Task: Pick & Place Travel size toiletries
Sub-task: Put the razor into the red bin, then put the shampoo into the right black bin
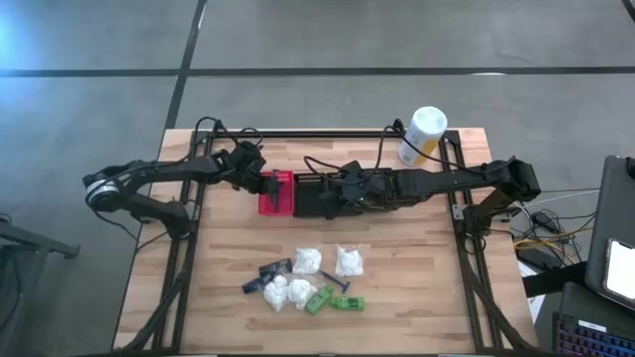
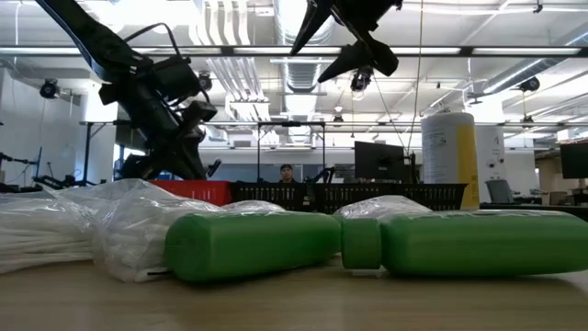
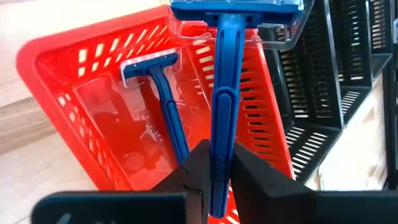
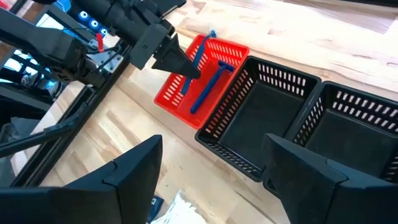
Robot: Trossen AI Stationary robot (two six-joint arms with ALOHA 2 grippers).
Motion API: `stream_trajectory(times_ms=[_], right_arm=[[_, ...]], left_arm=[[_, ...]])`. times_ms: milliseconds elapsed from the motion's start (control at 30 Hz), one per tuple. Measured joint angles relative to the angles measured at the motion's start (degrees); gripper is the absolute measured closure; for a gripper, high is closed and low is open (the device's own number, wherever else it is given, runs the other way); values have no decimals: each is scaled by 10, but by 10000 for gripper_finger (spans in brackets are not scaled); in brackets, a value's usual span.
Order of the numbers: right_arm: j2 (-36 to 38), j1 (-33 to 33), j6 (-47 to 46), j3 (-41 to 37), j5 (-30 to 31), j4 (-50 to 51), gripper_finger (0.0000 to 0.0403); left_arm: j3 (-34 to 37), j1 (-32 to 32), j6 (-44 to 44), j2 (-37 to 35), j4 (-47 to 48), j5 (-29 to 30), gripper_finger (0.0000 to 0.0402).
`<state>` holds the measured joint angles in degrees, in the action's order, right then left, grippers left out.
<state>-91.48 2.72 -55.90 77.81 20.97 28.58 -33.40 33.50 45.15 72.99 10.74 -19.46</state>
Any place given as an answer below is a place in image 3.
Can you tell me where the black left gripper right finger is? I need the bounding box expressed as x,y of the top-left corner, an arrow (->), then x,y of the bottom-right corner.
231,142 -> 398,224

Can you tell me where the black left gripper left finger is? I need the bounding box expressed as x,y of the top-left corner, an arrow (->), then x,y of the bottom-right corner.
30,139 -> 212,224

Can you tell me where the blue disposable razor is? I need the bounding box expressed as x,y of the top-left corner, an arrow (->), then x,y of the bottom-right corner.
170,0 -> 315,219
119,50 -> 192,166

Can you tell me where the red plastic basket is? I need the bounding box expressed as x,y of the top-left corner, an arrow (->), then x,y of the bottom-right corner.
15,4 -> 297,224

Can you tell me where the black plastic basket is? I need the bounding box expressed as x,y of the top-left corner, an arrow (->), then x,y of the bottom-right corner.
366,0 -> 394,83
323,0 -> 374,126
262,0 -> 346,185

